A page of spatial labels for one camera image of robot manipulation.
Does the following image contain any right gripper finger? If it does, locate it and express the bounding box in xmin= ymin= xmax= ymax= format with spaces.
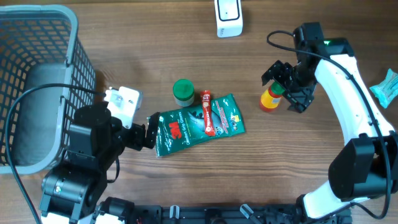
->
xmin=261 ymin=60 xmax=292 ymax=86
xmin=282 ymin=86 xmax=316 ymax=113

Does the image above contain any green 3M gloves packet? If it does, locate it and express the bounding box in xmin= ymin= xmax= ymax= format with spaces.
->
xmin=155 ymin=93 xmax=245 ymax=157

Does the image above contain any red sauce bottle green cap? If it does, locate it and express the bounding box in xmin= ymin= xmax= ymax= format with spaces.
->
xmin=259 ymin=82 xmax=285 ymax=112

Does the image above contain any green lid jar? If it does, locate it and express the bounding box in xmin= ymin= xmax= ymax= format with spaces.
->
xmin=172 ymin=79 xmax=195 ymax=107

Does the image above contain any red coffee stick sachet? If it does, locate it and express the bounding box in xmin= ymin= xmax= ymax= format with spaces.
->
xmin=200 ymin=90 xmax=216 ymax=136

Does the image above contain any light teal tissue pack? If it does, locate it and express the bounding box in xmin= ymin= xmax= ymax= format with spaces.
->
xmin=369 ymin=69 xmax=397 ymax=108

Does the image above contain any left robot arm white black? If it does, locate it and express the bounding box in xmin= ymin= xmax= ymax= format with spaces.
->
xmin=39 ymin=102 xmax=160 ymax=223

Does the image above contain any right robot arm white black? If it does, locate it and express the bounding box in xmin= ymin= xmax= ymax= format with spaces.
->
xmin=262 ymin=22 xmax=397 ymax=223

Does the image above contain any white barcode scanner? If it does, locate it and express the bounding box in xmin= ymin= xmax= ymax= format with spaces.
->
xmin=214 ymin=0 xmax=243 ymax=38

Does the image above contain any grey plastic mesh basket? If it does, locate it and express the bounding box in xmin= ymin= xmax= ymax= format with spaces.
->
xmin=1 ymin=5 xmax=96 ymax=175

